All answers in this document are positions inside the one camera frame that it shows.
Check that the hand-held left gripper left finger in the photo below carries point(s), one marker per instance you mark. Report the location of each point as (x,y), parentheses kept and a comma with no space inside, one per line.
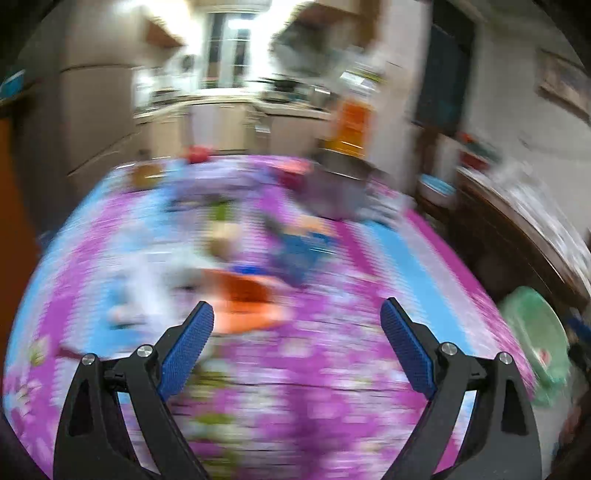
(187,350)

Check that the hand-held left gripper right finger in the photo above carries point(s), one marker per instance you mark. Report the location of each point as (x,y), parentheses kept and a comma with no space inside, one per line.
(408,350)

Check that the orange white snack packet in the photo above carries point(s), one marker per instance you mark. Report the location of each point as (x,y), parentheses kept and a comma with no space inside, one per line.
(244,300)

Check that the green plastic waste bin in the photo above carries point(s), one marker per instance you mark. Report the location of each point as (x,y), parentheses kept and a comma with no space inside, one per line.
(535,346)

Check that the blue cardboard box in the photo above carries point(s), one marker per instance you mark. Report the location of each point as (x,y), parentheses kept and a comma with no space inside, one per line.
(300,256)

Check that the floral striped tablecloth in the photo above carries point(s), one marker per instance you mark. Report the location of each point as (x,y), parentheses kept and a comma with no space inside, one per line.
(323,369)

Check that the blue bottle cap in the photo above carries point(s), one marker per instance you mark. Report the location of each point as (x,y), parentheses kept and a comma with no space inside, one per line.
(245,268)

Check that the brown wooden table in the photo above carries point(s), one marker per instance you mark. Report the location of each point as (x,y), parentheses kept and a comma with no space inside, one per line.
(508,230)

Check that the blue basin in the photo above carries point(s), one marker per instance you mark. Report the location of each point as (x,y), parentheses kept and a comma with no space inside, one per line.
(436,189)

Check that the steel pot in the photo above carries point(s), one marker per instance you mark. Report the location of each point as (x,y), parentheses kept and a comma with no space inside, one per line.
(339,189)

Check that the red apple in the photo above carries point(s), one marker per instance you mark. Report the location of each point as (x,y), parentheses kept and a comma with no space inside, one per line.
(199,153)

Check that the white plastic sheet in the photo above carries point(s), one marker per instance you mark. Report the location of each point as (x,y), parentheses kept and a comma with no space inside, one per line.
(545,207)

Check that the red small container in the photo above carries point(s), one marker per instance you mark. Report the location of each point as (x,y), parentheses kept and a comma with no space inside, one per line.
(292,178)

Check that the orange juice bottle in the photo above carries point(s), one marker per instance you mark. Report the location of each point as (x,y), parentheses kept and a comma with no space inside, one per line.
(353,120)

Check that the dark window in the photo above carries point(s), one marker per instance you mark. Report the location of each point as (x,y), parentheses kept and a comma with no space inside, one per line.
(443,78)

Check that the grey refrigerator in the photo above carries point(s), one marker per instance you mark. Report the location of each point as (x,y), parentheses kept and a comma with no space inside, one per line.
(83,92)

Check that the black wok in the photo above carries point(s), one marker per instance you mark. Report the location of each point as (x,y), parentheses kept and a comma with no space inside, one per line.
(279,85)

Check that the kitchen window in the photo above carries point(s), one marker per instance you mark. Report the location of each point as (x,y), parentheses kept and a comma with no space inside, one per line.
(226,50)

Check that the framed wall picture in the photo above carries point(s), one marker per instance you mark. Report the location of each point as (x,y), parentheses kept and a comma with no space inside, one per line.
(565,85)

